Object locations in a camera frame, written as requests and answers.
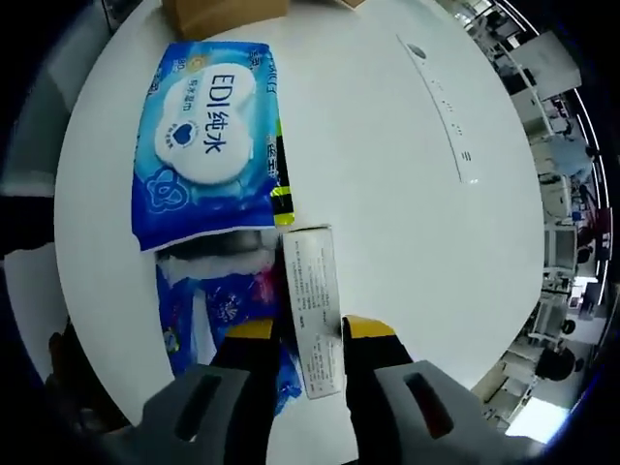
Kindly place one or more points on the brown cardboard shoe box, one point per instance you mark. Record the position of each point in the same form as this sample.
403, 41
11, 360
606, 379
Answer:
227, 17

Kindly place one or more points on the round grey table grommet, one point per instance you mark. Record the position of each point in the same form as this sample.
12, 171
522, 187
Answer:
417, 52

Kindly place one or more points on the white pillar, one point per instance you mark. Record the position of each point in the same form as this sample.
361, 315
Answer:
547, 65

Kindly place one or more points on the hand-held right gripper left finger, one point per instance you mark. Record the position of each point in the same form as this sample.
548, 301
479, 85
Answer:
247, 378

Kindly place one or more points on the white printed carton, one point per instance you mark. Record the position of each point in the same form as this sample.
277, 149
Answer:
312, 290

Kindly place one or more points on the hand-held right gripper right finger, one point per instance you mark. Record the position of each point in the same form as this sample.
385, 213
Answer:
373, 382

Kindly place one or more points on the blue wet wipes pack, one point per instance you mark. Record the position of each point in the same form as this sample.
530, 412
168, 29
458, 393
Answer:
203, 135

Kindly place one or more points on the blue floral soft pack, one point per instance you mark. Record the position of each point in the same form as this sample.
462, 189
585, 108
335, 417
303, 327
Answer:
232, 295

